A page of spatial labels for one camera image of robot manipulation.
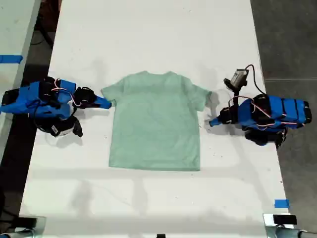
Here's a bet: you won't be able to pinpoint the pale green T-shirt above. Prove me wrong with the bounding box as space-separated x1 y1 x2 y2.
101 70 213 172

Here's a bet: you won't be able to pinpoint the long blue tape strip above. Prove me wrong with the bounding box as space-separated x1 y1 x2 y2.
0 55 24 64

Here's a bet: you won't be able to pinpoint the white side table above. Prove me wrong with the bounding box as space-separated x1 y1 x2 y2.
0 0 42 159

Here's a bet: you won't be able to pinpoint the small blue tape square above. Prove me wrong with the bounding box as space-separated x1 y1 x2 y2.
274 199 290 209

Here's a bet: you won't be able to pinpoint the small black box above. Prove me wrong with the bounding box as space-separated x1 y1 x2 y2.
14 217 38 229
272 214 298 225

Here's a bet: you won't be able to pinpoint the camera black stalk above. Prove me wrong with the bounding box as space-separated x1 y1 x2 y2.
72 117 84 138
223 78 239 94

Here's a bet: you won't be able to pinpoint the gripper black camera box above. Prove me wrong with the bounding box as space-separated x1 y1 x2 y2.
230 69 250 88
50 116 76 138

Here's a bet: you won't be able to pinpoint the camera black cable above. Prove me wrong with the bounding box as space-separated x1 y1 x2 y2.
244 64 264 96
34 118 54 134

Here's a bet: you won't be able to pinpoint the black floor cables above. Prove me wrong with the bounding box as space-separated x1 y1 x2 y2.
31 0 61 50

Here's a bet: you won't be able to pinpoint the shiny metal bracket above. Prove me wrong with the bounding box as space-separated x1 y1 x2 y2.
3 215 47 238
263 213 317 238

